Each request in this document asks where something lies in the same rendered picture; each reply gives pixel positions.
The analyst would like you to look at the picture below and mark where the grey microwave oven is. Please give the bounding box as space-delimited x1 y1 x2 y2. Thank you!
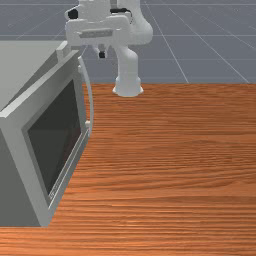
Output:
0 40 95 228

